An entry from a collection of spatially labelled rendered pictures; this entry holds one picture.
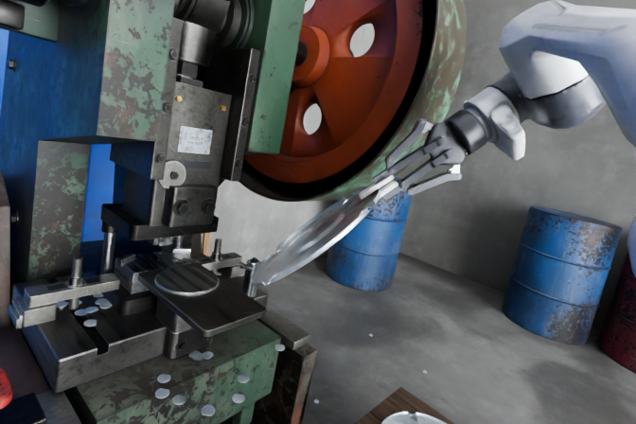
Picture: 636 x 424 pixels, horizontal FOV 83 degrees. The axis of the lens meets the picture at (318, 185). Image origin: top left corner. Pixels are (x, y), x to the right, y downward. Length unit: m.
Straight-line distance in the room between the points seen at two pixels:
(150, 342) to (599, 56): 0.80
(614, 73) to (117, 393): 0.80
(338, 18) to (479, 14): 3.22
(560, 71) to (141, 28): 0.61
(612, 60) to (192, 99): 0.64
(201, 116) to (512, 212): 3.32
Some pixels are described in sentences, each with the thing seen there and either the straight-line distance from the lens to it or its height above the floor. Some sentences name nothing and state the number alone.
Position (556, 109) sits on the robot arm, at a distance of 0.63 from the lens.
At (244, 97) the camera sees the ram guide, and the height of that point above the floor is 1.17.
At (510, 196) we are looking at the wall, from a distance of 3.77.
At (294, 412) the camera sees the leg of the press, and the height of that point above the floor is 0.47.
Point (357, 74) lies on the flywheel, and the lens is 0.96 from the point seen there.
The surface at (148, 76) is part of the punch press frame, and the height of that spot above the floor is 1.16.
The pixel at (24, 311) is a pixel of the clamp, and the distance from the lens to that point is 0.82.
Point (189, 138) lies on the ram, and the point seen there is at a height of 1.07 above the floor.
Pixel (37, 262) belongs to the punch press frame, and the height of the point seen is 0.74.
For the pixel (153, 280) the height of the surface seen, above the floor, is 0.78.
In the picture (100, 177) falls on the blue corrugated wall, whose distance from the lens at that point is 2.02.
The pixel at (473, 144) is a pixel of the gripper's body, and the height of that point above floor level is 1.16.
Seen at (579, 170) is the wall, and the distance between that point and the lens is 3.71.
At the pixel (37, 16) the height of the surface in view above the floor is 1.23.
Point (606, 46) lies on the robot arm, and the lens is 0.47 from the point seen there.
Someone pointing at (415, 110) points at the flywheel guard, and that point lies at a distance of 0.80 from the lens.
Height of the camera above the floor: 1.12
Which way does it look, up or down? 8 degrees down
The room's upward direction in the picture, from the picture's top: 11 degrees clockwise
